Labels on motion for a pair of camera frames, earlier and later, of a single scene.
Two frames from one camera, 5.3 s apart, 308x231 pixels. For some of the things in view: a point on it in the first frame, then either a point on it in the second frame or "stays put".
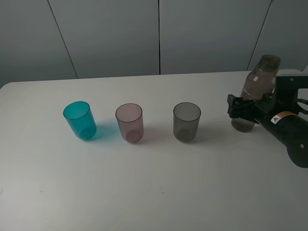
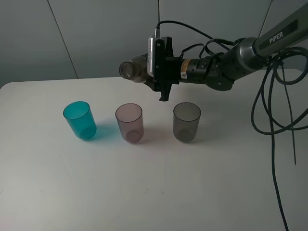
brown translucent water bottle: [259, 83] → [135, 70]
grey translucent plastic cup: [186, 120] stays put
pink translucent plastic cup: [130, 118] stays put
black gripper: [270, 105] → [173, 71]
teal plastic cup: [80, 117] stays put
